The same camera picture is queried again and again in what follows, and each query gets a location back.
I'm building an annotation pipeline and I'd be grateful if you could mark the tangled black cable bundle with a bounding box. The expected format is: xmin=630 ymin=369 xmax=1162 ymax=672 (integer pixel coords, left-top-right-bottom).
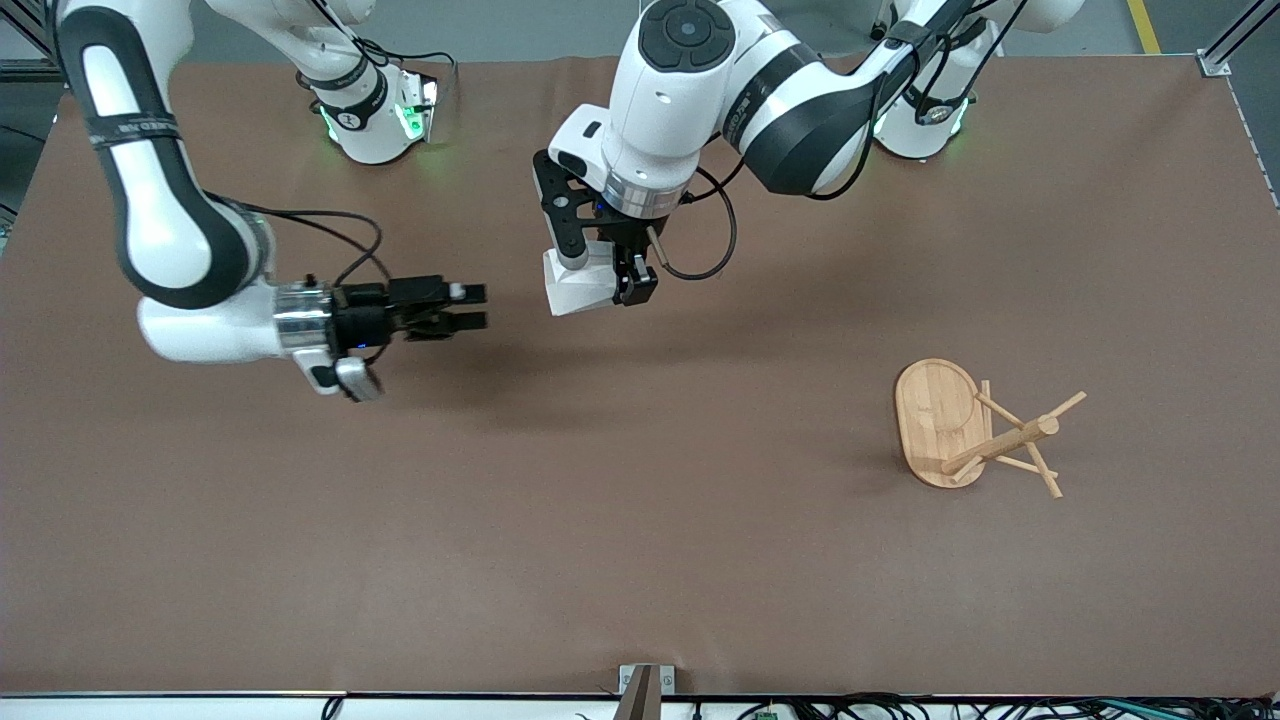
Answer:
xmin=690 ymin=692 xmax=1280 ymax=720

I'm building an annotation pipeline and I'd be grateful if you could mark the aluminium frame post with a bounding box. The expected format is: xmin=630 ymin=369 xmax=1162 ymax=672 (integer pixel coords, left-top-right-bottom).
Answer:
xmin=1198 ymin=0 xmax=1280 ymax=79
xmin=0 ymin=0 xmax=63 ymax=83

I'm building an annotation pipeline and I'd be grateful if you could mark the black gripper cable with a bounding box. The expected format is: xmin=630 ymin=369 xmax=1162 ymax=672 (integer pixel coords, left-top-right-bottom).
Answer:
xmin=238 ymin=204 xmax=393 ymax=291
xmin=808 ymin=0 xmax=1031 ymax=203

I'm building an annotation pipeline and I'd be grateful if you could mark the wooden cup rack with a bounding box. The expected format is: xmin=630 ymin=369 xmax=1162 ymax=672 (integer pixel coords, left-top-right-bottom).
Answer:
xmin=894 ymin=358 xmax=1088 ymax=499

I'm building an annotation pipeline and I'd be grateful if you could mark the black left camera cable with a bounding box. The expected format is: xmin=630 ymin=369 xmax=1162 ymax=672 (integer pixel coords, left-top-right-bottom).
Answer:
xmin=660 ymin=160 xmax=739 ymax=283

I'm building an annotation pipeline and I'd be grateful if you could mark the white faceted cup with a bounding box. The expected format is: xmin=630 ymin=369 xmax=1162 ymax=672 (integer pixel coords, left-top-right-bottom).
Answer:
xmin=542 ymin=240 xmax=626 ymax=318

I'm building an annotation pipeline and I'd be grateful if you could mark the dark camera mount bar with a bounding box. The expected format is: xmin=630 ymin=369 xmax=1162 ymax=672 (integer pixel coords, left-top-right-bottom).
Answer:
xmin=612 ymin=668 xmax=663 ymax=720

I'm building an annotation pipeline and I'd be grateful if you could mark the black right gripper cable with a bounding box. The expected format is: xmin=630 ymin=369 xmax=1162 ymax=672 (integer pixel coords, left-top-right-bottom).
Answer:
xmin=238 ymin=204 xmax=393 ymax=291

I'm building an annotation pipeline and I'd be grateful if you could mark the black right arm base cable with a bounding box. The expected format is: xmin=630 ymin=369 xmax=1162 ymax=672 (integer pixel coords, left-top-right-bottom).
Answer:
xmin=345 ymin=38 xmax=458 ymax=101

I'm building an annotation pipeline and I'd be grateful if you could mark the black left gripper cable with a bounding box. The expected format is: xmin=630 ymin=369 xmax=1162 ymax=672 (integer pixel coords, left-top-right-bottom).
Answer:
xmin=808 ymin=0 xmax=1031 ymax=203

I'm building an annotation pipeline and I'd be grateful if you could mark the grey metal bracket plate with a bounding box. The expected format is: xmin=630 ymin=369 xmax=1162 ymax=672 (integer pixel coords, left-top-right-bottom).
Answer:
xmin=618 ymin=664 xmax=677 ymax=697

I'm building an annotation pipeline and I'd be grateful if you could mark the brown table cover sheet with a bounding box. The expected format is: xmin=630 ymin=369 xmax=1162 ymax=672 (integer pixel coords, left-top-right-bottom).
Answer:
xmin=0 ymin=55 xmax=1280 ymax=697

